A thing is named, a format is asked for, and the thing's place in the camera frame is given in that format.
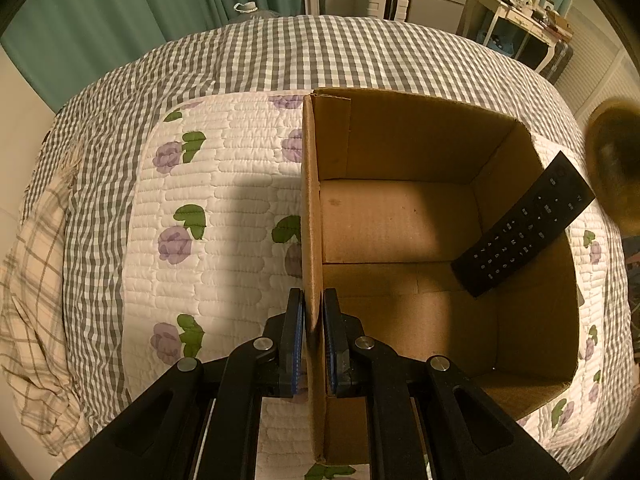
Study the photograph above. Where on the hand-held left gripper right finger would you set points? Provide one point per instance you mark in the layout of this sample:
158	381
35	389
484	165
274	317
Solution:
330	345

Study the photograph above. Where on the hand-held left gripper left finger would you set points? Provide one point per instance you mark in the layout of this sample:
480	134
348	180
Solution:
295	340

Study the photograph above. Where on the brown cardboard box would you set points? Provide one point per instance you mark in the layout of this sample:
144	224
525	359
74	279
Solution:
400	220

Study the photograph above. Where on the black remote control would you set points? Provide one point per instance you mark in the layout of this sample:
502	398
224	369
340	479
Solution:
520	230

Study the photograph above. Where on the round gold tin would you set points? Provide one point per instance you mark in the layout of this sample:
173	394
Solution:
612	170

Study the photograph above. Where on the floral quilted mat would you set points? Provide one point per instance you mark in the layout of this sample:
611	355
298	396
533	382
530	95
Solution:
225	210

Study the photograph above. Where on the beige plaid cloth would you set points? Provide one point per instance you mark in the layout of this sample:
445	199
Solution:
35	310

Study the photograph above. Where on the grey gingham bedspread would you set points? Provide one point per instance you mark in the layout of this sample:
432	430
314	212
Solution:
300	50

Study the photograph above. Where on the white face mask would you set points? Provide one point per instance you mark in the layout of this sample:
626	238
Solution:
246	7

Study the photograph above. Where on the blue storage basket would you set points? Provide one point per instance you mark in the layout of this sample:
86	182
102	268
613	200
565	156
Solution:
500	42

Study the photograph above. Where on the black case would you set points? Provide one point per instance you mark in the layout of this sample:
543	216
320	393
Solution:
555	60

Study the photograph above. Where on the white desk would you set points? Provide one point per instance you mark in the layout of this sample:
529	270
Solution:
500	10

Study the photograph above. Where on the green curtain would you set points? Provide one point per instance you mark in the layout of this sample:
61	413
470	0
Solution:
125	0

